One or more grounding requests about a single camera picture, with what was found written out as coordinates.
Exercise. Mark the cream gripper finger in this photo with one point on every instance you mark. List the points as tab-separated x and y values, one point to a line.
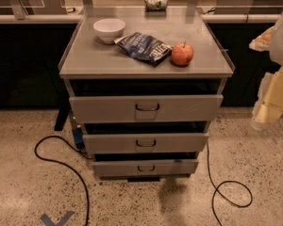
262	42
269	107

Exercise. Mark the grey top drawer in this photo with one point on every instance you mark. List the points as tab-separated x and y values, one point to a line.
145	108

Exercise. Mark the grey drawer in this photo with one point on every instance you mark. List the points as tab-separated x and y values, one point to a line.
144	168
146	143
145	108

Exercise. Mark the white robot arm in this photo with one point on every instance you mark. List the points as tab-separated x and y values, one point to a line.
276	46

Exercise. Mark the grey metal drawer cabinet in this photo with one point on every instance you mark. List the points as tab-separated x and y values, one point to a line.
92	68

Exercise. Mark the grey middle drawer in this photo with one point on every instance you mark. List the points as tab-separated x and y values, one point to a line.
146	143

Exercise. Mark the grey bottom drawer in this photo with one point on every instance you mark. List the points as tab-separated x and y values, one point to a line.
144	168

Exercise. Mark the red apple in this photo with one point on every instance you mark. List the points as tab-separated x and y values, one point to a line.
182	54

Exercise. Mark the dark blue chip bag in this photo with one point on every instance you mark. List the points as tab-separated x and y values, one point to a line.
144	48

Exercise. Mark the crumpled green white can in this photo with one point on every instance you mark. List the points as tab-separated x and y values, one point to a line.
156	5

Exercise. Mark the white ceramic bowl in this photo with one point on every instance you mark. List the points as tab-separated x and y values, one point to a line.
108	30

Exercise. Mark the blue power box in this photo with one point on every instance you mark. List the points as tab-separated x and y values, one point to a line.
78	137

